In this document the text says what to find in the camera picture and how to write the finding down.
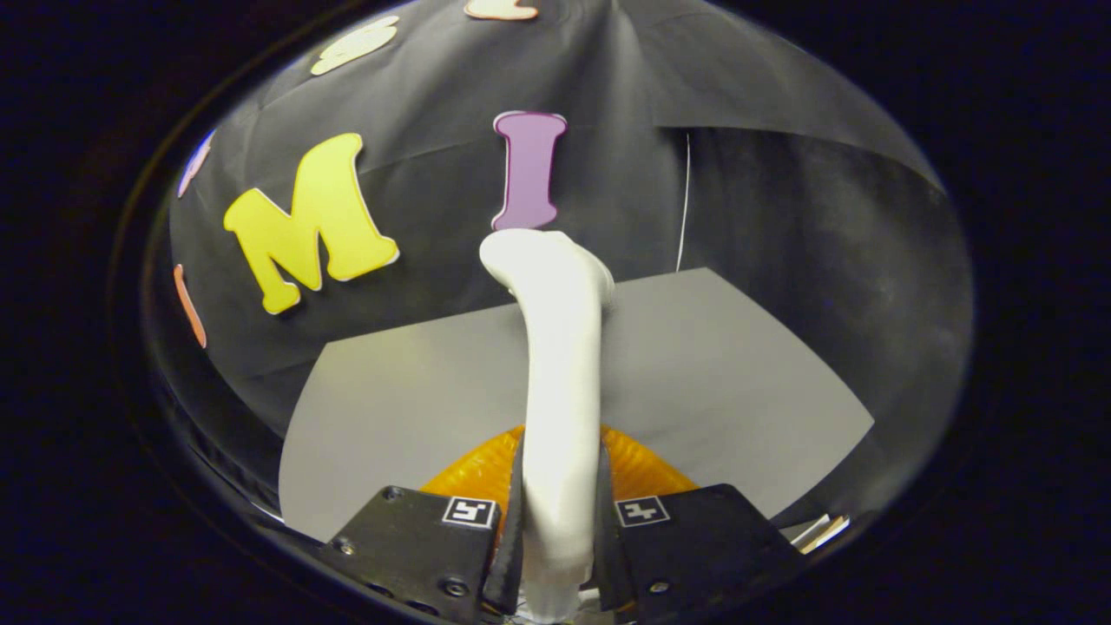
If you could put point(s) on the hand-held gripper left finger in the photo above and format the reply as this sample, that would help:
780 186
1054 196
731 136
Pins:
512 555

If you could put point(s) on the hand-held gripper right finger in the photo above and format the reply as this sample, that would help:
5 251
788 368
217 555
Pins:
608 555

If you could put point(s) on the white garment steamer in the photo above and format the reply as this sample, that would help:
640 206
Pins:
564 391

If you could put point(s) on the grey cabinet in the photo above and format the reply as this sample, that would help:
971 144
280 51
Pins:
712 373

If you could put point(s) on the black backdrop cloth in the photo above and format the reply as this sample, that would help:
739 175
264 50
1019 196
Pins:
781 217

